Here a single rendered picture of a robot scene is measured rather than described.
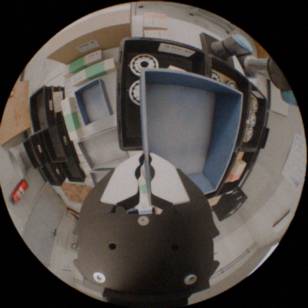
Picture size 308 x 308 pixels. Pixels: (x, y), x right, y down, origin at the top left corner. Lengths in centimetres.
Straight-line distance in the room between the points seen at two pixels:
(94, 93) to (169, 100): 47
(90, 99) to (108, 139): 25
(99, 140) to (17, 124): 212
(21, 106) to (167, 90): 252
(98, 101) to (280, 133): 371
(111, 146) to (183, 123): 48
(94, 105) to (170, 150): 48
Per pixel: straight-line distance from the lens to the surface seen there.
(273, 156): 362
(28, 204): 276
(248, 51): 70
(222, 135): 20
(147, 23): 68
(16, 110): 252
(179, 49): 42
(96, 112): 58
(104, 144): 60
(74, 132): 61
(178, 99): 18
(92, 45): 61
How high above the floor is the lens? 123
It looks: 60 degrees down
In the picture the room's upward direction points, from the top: 165 degrees clockwise
